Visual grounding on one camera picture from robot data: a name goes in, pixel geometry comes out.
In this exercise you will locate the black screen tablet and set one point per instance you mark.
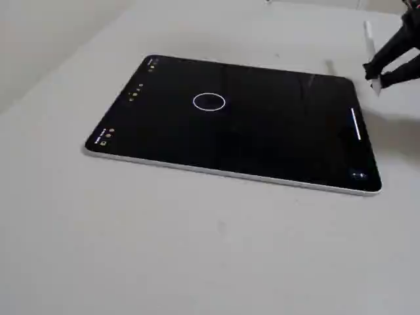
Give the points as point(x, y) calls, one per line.
point(249, 138)

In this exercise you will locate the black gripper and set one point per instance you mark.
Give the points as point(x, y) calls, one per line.
point(399, 56)

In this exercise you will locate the white stylus pen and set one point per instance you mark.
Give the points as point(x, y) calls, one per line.
point(370, 42)

